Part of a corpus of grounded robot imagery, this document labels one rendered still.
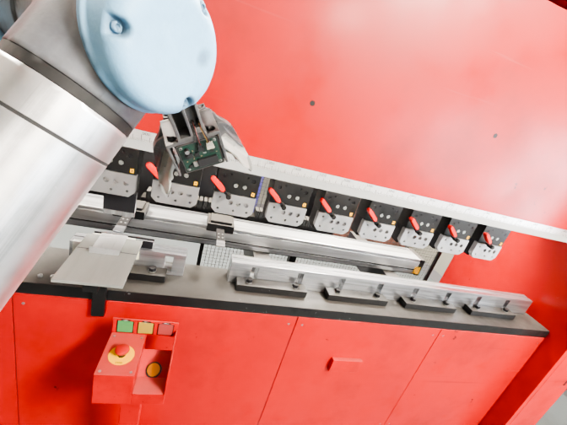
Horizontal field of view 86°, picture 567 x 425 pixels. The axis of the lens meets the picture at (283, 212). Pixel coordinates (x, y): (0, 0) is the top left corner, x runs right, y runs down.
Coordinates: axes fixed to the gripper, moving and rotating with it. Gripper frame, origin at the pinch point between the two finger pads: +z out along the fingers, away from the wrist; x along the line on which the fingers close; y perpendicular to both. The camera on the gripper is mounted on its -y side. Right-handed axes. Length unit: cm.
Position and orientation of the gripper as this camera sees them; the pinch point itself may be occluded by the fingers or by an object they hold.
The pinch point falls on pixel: (209, 180)
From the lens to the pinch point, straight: 55.4
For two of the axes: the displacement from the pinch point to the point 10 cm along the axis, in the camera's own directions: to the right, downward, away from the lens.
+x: 9.3, -3.2, 1.8
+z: 0.8, 6.4, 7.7
